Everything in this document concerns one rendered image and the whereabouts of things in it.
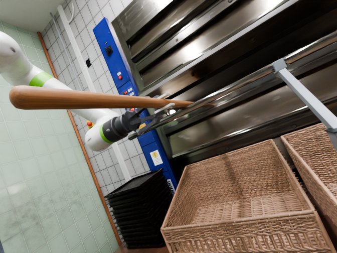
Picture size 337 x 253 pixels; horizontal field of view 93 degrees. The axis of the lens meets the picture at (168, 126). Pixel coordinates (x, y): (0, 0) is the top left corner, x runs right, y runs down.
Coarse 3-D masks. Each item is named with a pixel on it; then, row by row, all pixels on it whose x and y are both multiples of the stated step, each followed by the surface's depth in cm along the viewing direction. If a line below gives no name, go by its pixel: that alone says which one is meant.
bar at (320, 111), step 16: (336, 32) 47; (304, 48) 50; (320, 48) 50; (272, 64) 54; (240, 80) 59; (288, 80) 49; (208, 96) 65; (304, 96) 43; (176, 112) 71; (320, 112) 38; (336, 128) 34; (336, 144) 34
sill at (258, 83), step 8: (328, 48) 75; (336, 48) 74; (312, 56) 78; (320, 56) 77; (296, 64) 81; (304, 64) 80; (272, 72) 86; (256, 80) 89; (264, 80) 87; (272, 80) 86; (240, 88) 93; (248, 88) 91; (224, 96) 97; (232, 96) 95; (208, 104) 102; (216, 104) 100; (192, 112) 107; (200, 112) 104; (176, 120) 112; (184, 120) 110; (168, 128) 115
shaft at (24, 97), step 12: (12, 96) 18; (24, 96) 19; (36, 96) 20; (48, 96) 21; (60, 96) 22; (72, 96) 24; (84, 96) 26; (96, 96) 28; (108, 96) 30; (120, 96) 34; (132, 96) 38; (24, 108) 19; (36, 108) 20; (48, 108) 22; (60, 108) 23; (72, 108) 25; (84, 108) 27; (96, 108) 29
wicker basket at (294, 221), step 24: (264, 144) 87; (192, 168) 108; (216, 168) 100; (240, 168) 92; (264, 168) 86; (288, 168) 62; (192, 192) 103; (240, 192) 91; (264, 192) 85; (288, 192) 79; (168, 216) 75; (192, 216) 92; (216, 216) 85; (240, 216) 77; (264, 216) 50; (288, 216) 47; (312, 216) 44; (168, 240) 67; (192, 240) 62; (216, 240) 58; (240, 240) 63; (264, 240) 51; (288, 240) 48; (312, 240) 52
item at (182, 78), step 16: (304, 0) 68; (320, 0) 71; (336, 0) 75; (272, 16) 71; (288, 16) 74; (304, 16) 79; (240, 32) 77; (256, 32) 78; (272, 32) 83; (224, 48) 82; (240, 48) 87; (192, 64) 88; (208, 64) 92; (224, 64) 99; (176, 80) 98; (192, 80) 105
